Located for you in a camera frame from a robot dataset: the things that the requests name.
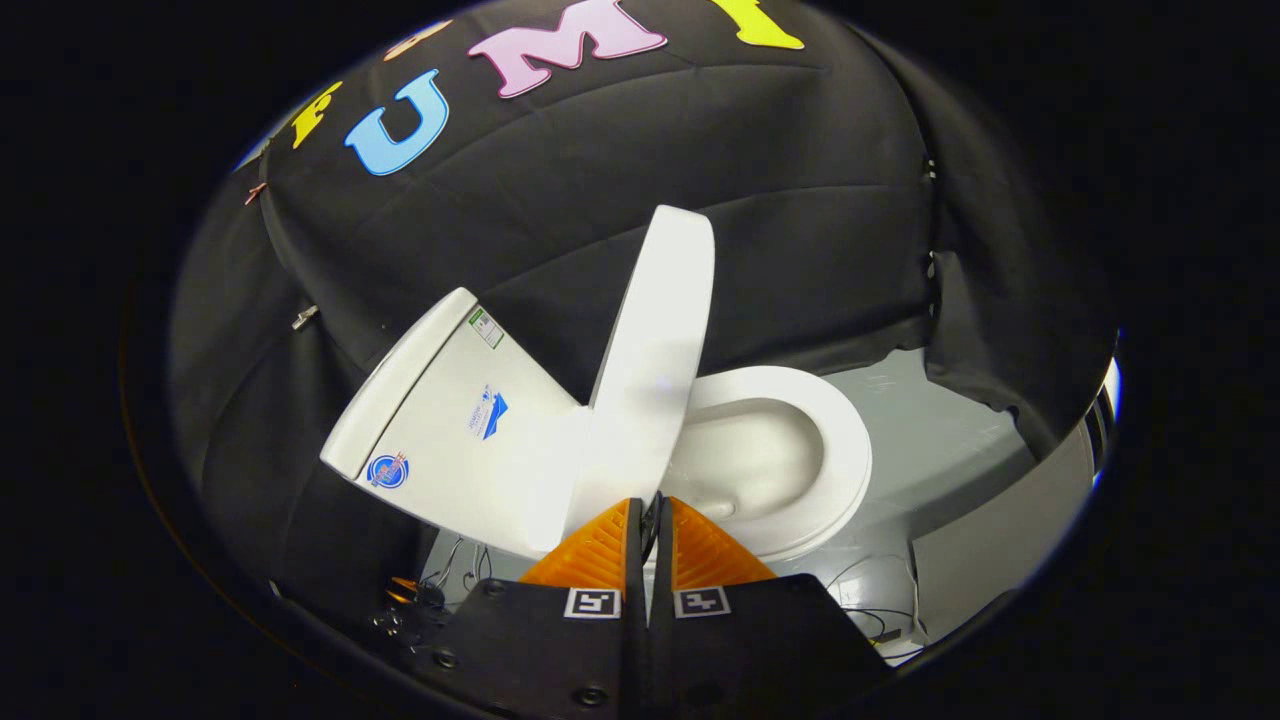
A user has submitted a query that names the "black backdrop cloth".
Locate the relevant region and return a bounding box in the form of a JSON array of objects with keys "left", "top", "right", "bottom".
[{"left": 168, "top": 0, "right": 1116, "bottom": 641}]

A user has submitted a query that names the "white toilet lid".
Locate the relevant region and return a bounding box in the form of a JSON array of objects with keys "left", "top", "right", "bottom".
[{"left": 558, "top": 205, "right": 717, "bottom": 561}]

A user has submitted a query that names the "white toilet seat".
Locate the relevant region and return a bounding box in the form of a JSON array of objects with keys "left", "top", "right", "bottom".
[{"left": 660, "top": 365, "right": 874, "bottom": 564}]

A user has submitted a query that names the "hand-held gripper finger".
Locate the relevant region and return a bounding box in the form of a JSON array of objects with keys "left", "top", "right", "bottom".
[
  {"left": 648, "top": 495, "right": 891, "bottom": 716},
  {"left": 425, "top": 497, "right": 651, "bottom": 716}
]

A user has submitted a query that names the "white ceramic toilet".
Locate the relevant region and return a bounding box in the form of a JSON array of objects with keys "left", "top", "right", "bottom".
[{"left": 320, "top": 287, "right": 873, "bottom": 566}]

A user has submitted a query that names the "thin white cable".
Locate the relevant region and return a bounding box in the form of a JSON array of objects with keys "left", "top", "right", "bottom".
[{"left": 828, "top": 553, "right": 933, "bottom": 663}]

